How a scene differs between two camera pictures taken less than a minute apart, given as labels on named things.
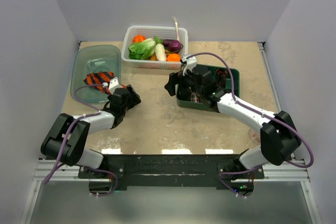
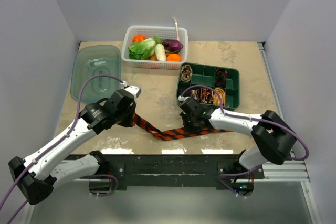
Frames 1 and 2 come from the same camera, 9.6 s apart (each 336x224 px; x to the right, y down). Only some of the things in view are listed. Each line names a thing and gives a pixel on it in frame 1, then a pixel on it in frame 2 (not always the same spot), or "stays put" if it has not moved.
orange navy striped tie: [101, 80] -> [171, 134]
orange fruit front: [173, 57] stays put
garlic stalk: [176, 29] stays put
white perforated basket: [163, 32] stays put
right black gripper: [174, 80] -> [187, 128]
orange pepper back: [138, 39] stays put
